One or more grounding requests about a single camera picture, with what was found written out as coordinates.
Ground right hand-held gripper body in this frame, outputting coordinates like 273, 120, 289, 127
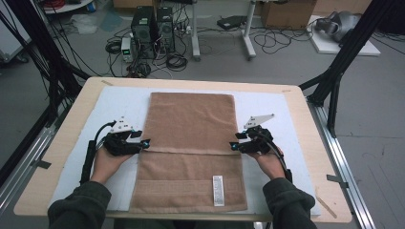
239, 113, 276, 156

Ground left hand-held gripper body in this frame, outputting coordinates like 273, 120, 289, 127
102, 115, 143, 157

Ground beige towel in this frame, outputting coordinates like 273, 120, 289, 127
128, 92, 249, 215

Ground person's left hand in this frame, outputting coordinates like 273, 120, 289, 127
90, 147, 136, 186

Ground person's right hand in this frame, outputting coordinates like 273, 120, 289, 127
247, 147, 287, 181

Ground white foam mat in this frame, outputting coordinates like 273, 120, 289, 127
47, 85, 321, 218

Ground grey power supply unit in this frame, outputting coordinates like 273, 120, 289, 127
120, 36, 137, 63

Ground thin wooden stick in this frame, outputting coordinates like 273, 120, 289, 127
314, 195, 338, 219

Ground large black computer tower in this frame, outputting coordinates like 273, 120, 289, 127
130, 6, 158, 60

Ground slim black computer tower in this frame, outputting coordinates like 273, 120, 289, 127
155, 6, 177, 54

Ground flat black device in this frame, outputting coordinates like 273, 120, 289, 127
216, 14, 248, 31

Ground blue floor sheet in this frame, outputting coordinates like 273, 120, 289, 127
100, 10, 125, 33

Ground white board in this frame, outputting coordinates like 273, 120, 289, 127
307, 14, 382, 57

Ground clear plastic bag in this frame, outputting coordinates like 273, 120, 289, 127
70, 13, 100, 35

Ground cardboard box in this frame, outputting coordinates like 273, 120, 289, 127
260, 0, 318, 31

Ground round white table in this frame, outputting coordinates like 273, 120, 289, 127
41, 0, 96, 15

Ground grey machine part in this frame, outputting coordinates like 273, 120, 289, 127
314, 10, 363, 44

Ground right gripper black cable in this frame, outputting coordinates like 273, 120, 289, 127
260, 131, 294, 184

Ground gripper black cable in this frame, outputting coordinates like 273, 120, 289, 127
260, 131, 294, 184
78, 119, 117, 186

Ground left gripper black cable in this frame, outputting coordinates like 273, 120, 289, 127
78, 119, 117, 186

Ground coiled black cable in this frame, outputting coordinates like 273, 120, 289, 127
164, 52, 189, 73

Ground grey metal bracket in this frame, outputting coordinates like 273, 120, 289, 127
326, 174, 350, 190

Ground aluminium rail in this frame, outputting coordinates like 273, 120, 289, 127
0, 103, 71, 218
306, 97, 377, 229

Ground loose black floor cables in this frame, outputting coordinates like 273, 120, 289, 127
252, 26, 315, 55

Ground white desk frame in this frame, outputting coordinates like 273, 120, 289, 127
190, 0, 258, 62

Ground black metal frame stand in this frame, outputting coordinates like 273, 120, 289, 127
298, 0, 399, 138
0, 0, 93, 129

